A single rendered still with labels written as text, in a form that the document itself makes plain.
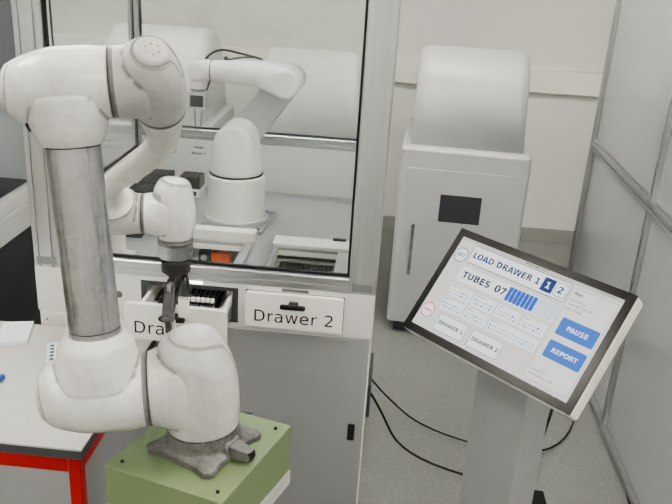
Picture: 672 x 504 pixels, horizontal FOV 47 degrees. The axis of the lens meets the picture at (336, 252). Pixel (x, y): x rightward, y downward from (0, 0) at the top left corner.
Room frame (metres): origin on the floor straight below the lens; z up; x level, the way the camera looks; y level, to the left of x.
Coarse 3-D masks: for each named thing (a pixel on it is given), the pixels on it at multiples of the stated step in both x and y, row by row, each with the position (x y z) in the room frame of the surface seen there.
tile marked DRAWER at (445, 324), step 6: (438, 318) 1.81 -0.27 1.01; (444, 318) 1.80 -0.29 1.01; (450, 318) 1.79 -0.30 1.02; (438, 324) 1.80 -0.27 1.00; (444, 324) 1.79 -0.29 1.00; (450, 324) 1.78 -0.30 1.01; (456, 324) 1.77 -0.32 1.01; (462, 324) 1.76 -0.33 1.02; (438, 330) 1.78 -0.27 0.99; (444, 330) 1.77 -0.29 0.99; (450, 330) 1.77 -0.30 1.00; (456, 330) 1.76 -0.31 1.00; (462, 330) 1.75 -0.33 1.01; (450, 336) 1.75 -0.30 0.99; (456, 336) 1.74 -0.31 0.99; (462, 336) 1.74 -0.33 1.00
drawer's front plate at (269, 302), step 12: (252, 300) 2.07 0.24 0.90; (264, 300) 2.06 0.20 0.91; (276, 300) 2.06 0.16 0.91; (288, 300) 2.06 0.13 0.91; (300, 300) 2.06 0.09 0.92; (312, 300) 2.06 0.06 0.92; (324, 300) 2.05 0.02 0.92; (336, 300) 2.05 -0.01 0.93; (252, 312) 2.07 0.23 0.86; (264, 312) 2.06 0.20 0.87; (276, 312) 2.06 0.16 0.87; (288, 312) 2.06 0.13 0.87; (300, 312) 2.06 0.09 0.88; (312, 312) 2.06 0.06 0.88; (324, 312) 2.05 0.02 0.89; (336, 312) 2.05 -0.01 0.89; (252, 324) 2.07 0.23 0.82; (264, 324) 2.06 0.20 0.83; (276, 324) 2.06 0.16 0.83; (288, 324) 2.06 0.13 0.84; (300, 324) 2.06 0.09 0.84; (324, 324) 2.05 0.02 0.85; (336, 324) 2.05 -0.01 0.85
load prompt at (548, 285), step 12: (480, 252) 1.89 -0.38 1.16; (492, 252) 1.87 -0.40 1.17; (480, 264) 1.87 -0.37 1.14; (492, 264) 1.85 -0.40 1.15; (504, 264) 1.83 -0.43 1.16; (516, 264) 1.81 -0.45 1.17; (504, 276) 1.80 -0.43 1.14; (516, 276) 1.79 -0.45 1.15; (528, 276) 1.77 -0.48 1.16; (540, 276) 1.75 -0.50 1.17; (552, 276) 1.74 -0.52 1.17; (540, 288) 1.73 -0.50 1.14; (552, 288) 1.71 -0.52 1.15; (564, 288) 1.70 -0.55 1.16; (564, 300) 1.68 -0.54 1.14
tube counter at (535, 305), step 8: (496, 288) 1.79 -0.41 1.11; (504, 288) 1.78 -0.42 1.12; (512, 288) 1.77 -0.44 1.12; (496, 296) 1.77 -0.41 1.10; (504, 296) 1.76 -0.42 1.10; (512, 296) 1.75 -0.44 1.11; (520, 296) 1.74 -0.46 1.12; (528, 296) 1.73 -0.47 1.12; (536, 296) 1.72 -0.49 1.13; (512, 304) 1.73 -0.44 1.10; (520, 304) 1.72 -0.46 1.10; (528, 304) 1.71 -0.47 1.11; (536, 304) 1.70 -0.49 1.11; (544, 304) 1.69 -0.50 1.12; (552, 304) 1.68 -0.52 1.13; (536, 312) 1.69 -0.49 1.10; (544, 312) 1.68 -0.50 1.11; (552, 312) 1.67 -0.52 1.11; (552, 320) 1.65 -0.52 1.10
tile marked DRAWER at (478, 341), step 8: (472, 336) 1.72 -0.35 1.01; (480, 336) 1.71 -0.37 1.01; (488, 336) 1.70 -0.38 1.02; (472, 344) 1.71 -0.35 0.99; (480, 344) 1.70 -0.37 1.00; (488, 344) 1.69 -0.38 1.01; (496, 344) 1.68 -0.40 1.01; (480, 352) 1.68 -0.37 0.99; (488, 352) 1.67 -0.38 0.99; (496, 352) 1.66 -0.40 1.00
